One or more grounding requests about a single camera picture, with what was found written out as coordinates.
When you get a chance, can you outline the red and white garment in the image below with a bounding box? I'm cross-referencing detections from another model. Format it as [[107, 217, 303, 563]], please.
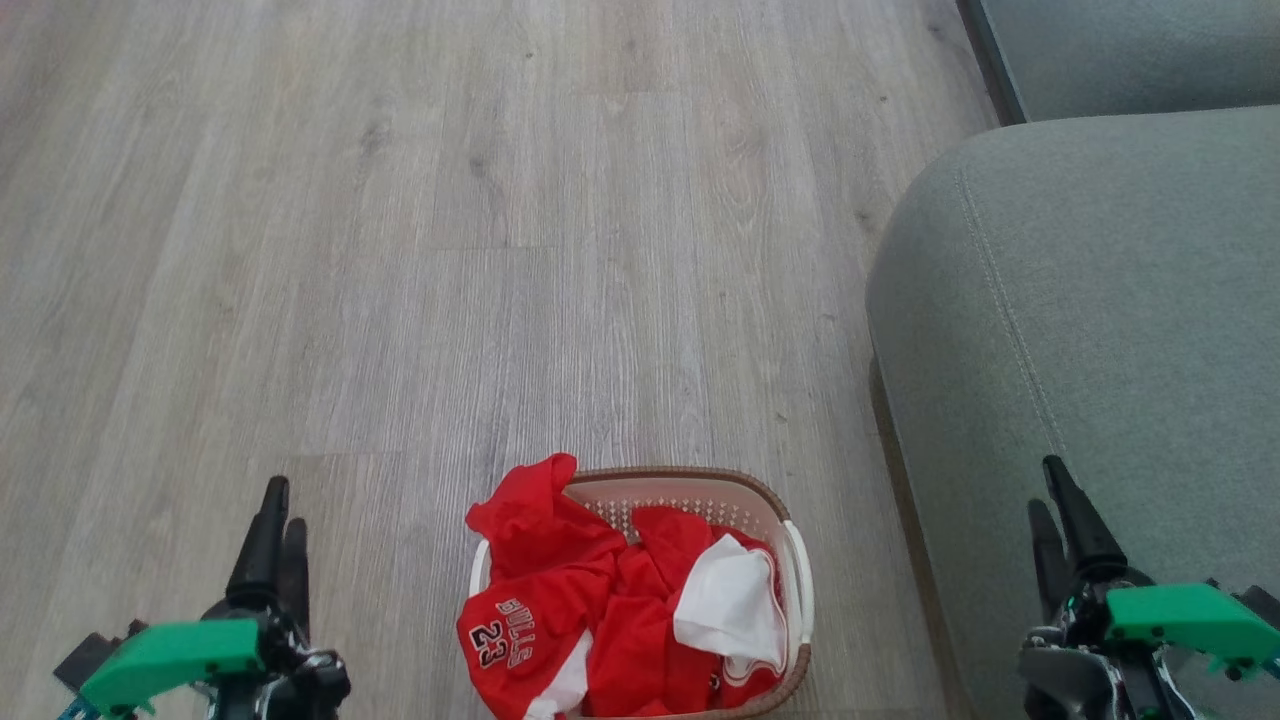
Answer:
[[588, 505, 792, 719]]

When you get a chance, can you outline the red Bulls 23 jersey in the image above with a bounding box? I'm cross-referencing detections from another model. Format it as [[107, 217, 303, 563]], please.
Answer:
[[456, 453, 641, 720]]

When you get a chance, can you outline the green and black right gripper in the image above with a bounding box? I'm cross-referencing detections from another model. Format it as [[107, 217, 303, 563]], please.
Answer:
[[1019, 456, 1280, 720]]

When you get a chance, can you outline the grey stitched sofa seat cushion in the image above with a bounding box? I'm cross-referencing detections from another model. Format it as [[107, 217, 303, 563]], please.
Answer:
[[864, 104, 1280, 720]]

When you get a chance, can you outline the pink plastic laundry basket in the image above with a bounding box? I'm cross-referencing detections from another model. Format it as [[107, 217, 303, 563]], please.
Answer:
[[469, 466, 816, 720]]

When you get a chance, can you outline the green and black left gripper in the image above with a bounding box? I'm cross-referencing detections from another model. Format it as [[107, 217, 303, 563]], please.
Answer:
[[80, 476, 352, 720]]

